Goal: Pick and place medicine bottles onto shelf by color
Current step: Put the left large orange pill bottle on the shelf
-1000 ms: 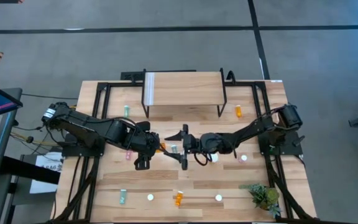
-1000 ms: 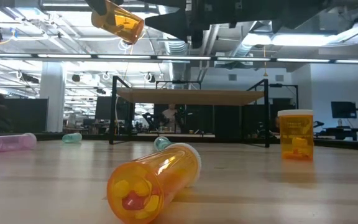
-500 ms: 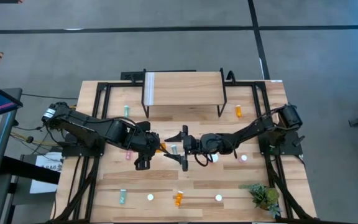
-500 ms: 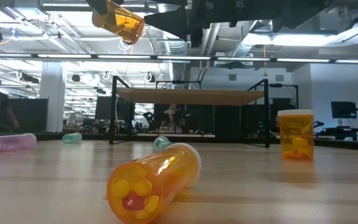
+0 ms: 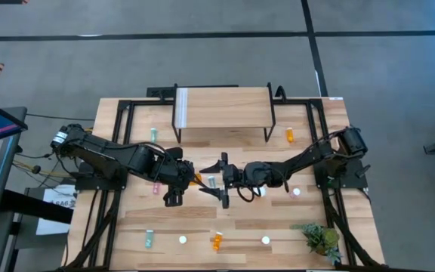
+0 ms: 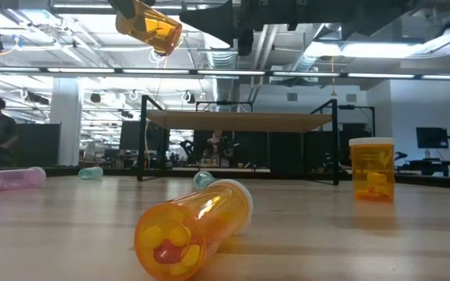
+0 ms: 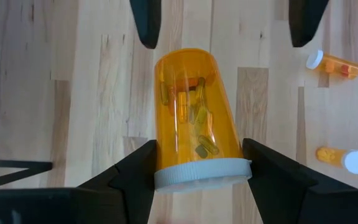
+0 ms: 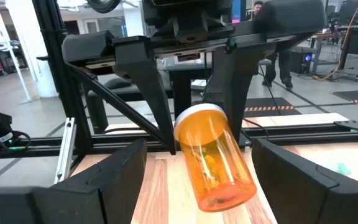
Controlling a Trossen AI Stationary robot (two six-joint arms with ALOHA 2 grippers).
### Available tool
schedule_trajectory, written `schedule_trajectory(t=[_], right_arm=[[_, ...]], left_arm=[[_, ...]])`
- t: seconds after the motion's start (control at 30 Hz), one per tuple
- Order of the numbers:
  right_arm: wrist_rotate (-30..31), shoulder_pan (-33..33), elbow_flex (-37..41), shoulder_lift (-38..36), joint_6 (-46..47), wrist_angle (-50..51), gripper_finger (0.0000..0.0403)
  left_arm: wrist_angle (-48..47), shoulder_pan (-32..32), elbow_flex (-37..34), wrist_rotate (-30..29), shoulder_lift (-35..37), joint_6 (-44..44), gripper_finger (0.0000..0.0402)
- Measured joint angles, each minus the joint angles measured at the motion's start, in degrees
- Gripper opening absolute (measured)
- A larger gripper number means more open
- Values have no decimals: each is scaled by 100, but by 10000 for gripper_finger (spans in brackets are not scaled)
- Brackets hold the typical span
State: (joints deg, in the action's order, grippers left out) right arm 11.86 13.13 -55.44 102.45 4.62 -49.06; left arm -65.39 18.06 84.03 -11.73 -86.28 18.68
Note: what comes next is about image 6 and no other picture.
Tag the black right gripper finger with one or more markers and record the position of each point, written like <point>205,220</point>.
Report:
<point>223,31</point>
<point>221,13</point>

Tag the green medicine bottle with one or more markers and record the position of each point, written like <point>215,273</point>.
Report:
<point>90,172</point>
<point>202,179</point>

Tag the pink medicine bottle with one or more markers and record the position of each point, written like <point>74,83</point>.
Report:
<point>14,178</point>

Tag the wooden shelf with black legs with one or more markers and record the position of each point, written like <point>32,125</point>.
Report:
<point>240,122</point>

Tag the long orange medicine bottle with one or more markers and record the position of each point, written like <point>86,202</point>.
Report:
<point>193,226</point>

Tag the bright ceiling light panel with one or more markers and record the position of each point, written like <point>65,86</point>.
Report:
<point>381,50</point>

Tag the white square pillar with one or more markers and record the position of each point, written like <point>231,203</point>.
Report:
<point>66,121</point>

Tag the black office partition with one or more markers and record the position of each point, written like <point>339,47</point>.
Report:
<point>287,150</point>
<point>37,144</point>

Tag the black computer monitor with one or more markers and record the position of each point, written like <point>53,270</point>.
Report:
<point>432,137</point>

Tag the black desk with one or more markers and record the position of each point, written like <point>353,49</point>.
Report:
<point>440,164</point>

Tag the silver ribbed ventilation duct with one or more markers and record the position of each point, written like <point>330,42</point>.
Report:
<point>219,58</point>

